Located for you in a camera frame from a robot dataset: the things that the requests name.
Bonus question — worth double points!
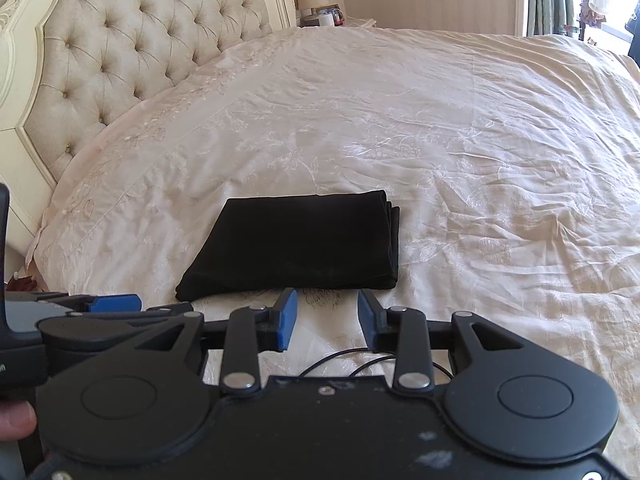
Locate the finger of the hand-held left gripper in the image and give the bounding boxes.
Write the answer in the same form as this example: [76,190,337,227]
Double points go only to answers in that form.
[67,293,144,315]
[67,302,195,327]

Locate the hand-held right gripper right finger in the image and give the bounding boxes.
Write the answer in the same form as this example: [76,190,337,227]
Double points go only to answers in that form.
[357,289,526,394]

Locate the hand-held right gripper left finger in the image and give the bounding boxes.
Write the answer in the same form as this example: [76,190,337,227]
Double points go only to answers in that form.
[135,287,299,395]

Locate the black pants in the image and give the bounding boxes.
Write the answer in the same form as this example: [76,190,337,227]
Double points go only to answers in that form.
[175,190,402,303]

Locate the person's left hand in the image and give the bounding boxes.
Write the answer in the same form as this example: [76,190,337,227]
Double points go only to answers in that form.
[0,402,39,444]

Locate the cream embroidered bedspread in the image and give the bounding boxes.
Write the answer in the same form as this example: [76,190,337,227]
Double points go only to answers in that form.
[25,25,640,480]

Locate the cream tufted headboard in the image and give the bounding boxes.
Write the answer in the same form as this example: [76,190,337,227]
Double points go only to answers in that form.
[0,0,301,266]

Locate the nightstand with white cloth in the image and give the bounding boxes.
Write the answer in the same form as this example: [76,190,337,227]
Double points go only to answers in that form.
[299,14,379,31]

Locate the hanging clothes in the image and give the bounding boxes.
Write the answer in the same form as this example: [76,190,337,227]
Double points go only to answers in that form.
[579,0,610,28]

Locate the thin black cable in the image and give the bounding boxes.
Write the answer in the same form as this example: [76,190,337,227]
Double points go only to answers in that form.
[299,347,452,380]

